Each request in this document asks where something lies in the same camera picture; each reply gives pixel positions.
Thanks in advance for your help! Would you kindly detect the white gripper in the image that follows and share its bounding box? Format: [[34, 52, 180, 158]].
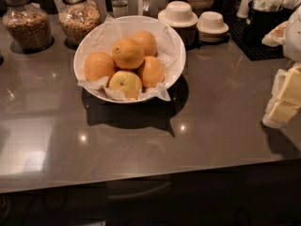
[[261, 6, 301, 128]]

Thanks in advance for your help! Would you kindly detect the right front orange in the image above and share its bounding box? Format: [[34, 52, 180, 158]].
[[136, 56, 165, 89]]

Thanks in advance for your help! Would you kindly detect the back right orange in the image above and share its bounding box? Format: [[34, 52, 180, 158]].
[[132, 31, 157, 56]]

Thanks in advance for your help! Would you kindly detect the white bowl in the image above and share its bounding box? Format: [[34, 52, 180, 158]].
[[72, 15, 187, 105]]

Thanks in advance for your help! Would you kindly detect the top centre orange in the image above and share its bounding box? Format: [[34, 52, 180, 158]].
[[112, 38, 145, 70]]

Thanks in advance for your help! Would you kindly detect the front yellowish orange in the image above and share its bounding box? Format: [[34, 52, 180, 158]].
[[108, 71, 142, 99]]

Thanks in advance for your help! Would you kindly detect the left orange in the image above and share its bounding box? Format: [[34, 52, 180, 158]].
[[84, 52, 116, 81]]

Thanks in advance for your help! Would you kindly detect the black container with packets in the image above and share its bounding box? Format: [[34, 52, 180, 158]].
[[243, 0, 299, 47]]

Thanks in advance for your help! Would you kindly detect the white cylinder container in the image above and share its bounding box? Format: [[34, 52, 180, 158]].
[[236, 0, 252, 19]]

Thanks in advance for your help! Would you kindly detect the small upturned white cup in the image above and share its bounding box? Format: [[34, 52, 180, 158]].
[[197, 11, 229, 34]]

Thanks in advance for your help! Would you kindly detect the white paper liner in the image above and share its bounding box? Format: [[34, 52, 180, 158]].
[[77, 16, 183, 103]]

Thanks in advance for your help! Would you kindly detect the large upturned white cup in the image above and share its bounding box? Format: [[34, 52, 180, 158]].
[[158, 1, 198, 27]]

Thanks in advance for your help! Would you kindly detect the small glass bottle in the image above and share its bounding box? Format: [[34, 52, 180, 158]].
[[111, 0, 128, 18]]

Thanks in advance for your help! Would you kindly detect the right glass cereal jar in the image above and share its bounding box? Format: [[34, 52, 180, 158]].
[[58, 0, 101, 46]]

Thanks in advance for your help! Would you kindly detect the glass cereal jar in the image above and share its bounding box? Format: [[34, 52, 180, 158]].
[[58, 0, 101, 46], [2, 0, 53, 52]]

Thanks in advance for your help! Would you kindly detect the left glass cereal jar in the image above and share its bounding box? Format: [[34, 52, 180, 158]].
[[2, 0, 53, 52]]

